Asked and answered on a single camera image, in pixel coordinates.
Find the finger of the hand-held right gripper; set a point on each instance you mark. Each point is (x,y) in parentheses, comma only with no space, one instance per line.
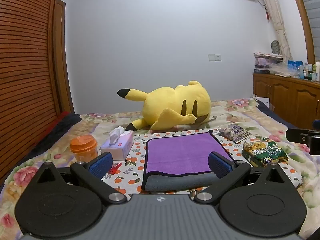
(298,135)

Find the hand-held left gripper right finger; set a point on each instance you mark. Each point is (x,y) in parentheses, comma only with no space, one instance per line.
(219,165)

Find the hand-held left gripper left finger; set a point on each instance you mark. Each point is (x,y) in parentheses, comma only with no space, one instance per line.
(101,165)

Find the purple and grey towel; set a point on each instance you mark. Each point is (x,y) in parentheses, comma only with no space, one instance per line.
(180,152)

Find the red candy wrapper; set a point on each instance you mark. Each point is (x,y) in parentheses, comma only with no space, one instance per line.
(115,168)

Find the orange lidded cup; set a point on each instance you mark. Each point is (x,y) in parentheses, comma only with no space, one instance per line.
(83,150)

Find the pale purple tissue box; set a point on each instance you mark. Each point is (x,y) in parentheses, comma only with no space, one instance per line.
(121,145)

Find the dark blue mattress edge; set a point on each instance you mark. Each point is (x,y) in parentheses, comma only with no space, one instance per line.
(277,115)

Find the orange fruit print cloth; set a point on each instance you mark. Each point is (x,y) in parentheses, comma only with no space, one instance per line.
(130,177)

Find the purple patterned packet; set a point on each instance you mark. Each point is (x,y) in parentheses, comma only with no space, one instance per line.
(233,131)

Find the green and yellow snack bag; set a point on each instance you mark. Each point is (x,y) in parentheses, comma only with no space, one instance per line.
(265,152)

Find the wooden cabinet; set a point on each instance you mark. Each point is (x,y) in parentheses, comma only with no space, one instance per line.
(287,97)

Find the white cardboard box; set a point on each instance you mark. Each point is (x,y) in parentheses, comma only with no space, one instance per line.
(262,100)

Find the dark blue blanket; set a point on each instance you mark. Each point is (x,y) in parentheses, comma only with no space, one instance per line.
(57,130)

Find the group of toiletry bottles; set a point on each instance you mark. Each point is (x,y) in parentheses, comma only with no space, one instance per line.
(312,71)

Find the blue and white box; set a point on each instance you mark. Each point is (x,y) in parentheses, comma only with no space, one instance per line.
(294,67)

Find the clear plastic bag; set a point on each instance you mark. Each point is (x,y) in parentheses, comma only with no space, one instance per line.
(281,69)

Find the yellow plush toy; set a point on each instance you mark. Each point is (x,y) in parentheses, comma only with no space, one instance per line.
(172,107)

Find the grey hand fan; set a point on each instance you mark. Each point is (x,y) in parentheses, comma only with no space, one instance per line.
(276,47)

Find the cream patterned curtain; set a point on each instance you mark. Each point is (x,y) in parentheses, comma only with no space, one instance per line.
(277,22)

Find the louvered wooden wardrobe door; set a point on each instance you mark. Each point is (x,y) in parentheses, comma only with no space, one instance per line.
(25,80)

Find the grey window blind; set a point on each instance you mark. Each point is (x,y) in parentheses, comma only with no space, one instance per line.
(313,17)

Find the white wall socket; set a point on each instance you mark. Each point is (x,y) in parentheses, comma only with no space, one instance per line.
(215,57)

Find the wooden window frame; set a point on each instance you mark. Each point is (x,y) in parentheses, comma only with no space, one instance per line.
(303,20)

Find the small red wall item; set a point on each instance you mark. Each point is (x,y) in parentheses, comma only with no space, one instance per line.
(268,15)

